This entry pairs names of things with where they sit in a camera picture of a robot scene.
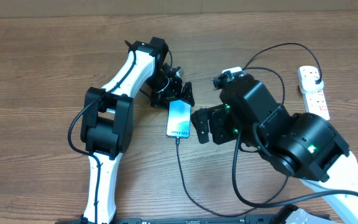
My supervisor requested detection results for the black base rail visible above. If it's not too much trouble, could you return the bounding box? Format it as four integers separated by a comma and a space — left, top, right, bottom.
54, 203, 332, 224

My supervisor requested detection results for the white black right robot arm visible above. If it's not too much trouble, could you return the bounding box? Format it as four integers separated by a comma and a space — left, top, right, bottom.
191, 72, 358, 223

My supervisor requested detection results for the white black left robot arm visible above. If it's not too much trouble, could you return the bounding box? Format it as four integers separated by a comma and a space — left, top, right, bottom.
68, 37, 195, 223

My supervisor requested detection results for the Galaxy S24 smartphone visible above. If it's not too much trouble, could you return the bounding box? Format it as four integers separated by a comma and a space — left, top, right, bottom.
166, 100, 191, 138

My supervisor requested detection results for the white charger plug adapter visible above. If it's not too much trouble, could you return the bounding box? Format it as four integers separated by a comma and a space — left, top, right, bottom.
300, 77, 324, 94

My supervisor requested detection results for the black USB charging cable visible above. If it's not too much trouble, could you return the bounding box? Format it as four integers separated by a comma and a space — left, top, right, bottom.
175, 42, 323, 218

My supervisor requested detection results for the white power strip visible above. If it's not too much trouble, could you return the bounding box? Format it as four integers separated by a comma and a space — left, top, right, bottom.
297, 65, 330, 121

